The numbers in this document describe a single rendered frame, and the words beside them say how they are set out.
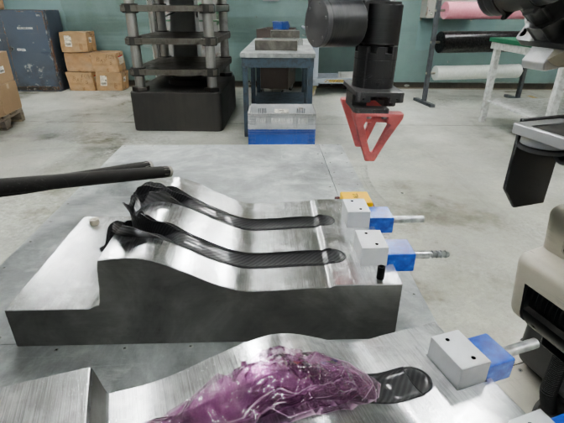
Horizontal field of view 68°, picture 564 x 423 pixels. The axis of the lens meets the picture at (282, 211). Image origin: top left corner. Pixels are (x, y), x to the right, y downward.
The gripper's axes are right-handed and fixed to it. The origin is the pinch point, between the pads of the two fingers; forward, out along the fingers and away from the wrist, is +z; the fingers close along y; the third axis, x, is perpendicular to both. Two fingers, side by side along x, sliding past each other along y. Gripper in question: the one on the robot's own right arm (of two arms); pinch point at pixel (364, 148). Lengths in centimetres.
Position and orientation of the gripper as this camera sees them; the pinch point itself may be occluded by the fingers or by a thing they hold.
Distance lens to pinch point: 65.4
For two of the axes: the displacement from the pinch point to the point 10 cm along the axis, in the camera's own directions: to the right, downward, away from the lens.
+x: 10.0, 0.0, 0.5
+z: -0.2, 9.0, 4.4
